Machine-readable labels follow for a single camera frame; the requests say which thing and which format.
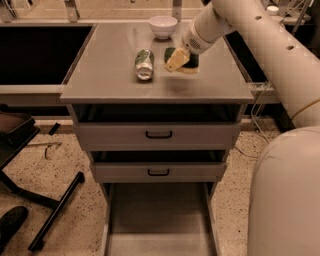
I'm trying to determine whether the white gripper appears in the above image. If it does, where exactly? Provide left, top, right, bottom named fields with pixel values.
left=164, top=3, right=234, bottom=74

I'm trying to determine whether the green sponge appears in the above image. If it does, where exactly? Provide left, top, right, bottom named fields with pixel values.
left=163, top=46, right=200, bottom=72

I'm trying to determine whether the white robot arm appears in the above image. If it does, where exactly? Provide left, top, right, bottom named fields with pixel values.
left=165, top=0, right=320, bottom=256

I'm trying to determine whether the grey drawer cabinet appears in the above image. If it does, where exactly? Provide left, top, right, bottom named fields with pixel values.
left=59, top=21, right=255, bottom=256

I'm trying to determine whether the grey top drawer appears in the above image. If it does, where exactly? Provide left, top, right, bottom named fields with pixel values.
left=74, top=104, right=240, bottom=151

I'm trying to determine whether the grey drawer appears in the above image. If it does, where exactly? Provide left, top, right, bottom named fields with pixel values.
left=74, top=104, right=240, bottom=151
left=99, top=183, right=221, bottom=256
left=90, top=150, right=226, bottom=183

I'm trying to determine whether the grey middle drawer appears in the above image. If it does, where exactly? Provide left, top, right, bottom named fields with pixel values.
left=90, top=150, right=226, bottom=183

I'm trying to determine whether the grey bottom drawer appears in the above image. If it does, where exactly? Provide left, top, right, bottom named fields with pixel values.
left=99, top=183, right=221, bottom=256

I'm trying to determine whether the green soda can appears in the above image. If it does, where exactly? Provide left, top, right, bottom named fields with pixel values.
left=135, top=49, right=154, bottom=81

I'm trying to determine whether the white ceramic bowl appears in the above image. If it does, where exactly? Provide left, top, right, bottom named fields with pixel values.
left=148, top=16, right=178, bottom=39

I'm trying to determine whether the black chair base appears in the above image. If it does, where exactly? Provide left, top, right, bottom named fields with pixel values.
left=0, top=105, right=86, bottom=253

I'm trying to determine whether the black shoe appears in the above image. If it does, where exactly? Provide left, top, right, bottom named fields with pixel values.
left=0, top=206, right=28, bottom=254

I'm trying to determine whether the black top drawer handle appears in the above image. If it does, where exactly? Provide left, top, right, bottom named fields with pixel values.
left=145, top=131, right=173, bottom=139

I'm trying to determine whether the black drawer handle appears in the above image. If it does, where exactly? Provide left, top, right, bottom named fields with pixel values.
left=147, top=169, right=170, bottom=177
left=145, top=131, right=173, bottom=139

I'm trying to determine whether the white cable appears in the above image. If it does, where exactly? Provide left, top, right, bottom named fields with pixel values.
left=234, top=83, right=278, bottom=159

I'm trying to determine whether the black middle drawer handle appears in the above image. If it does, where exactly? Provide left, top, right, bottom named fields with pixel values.
left=147, top=169, right=170, bottom=177

